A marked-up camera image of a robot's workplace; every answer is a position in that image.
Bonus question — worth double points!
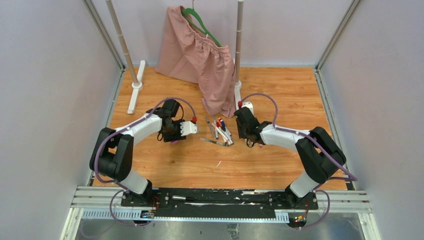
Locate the green clothes hanger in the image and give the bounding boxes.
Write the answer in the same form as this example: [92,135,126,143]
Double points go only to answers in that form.
[181,8,222,47]

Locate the white rack foot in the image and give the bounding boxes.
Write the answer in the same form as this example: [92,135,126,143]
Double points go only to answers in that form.
[234,80,242,110]
[127,60,146,114]

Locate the rack pole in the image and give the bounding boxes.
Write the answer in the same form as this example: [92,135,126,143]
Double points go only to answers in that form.
[235,0,244,85]
[105,0,141,88]

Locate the pink cloth shorts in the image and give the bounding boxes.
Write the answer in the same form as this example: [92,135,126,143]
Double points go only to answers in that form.
[155,6,236,118]

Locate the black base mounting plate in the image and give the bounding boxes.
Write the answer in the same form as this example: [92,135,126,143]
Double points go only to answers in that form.
[120,187,318,220]

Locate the aluminium frame rail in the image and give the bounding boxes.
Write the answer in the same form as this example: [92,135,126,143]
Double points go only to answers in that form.
[71,186,372,224]

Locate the grey pen upright left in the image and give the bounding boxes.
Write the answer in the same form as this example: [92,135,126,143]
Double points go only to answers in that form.
[205,116,216,139]

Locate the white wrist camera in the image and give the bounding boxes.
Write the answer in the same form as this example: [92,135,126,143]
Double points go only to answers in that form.
[237,101,254,115]
[179,118,199,137]

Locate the right white rack foot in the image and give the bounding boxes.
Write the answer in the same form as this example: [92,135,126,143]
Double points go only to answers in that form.
[234,80,242,110]

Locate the left white rack foot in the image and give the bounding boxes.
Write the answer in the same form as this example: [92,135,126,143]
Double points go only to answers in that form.
[127,60,146,114]

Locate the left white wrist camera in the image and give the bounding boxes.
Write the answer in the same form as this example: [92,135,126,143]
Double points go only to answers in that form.
[179,118,199,137]

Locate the right rack pole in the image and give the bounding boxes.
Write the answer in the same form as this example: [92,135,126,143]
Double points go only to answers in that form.
[235,0,244,85]

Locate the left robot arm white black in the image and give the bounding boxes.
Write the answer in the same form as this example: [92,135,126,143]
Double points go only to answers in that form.
[89,99,186,207]

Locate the purple cable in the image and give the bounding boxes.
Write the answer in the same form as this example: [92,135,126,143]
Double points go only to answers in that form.
[240,92,359,182]
[93,97,197,186]

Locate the white marker red cap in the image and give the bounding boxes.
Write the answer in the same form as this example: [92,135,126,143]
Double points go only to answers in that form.
[217,118,234,145]

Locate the left rack pole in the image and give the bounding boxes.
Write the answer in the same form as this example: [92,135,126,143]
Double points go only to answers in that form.
[105,0,141,88]

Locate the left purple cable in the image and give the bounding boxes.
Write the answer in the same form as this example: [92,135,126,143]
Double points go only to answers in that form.
[93,97,197,186]

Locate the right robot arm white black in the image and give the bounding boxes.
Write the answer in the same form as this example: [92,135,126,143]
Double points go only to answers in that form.
[235,107,347,209]

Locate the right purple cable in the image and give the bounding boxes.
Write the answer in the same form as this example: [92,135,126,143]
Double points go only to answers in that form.
[240,92,359,182]

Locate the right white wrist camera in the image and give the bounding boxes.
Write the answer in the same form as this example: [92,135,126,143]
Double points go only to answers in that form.
[237,101,254,115]

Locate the grey pen lying apart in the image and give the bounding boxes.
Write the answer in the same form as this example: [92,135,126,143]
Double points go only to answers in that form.
[200,137,230,147]

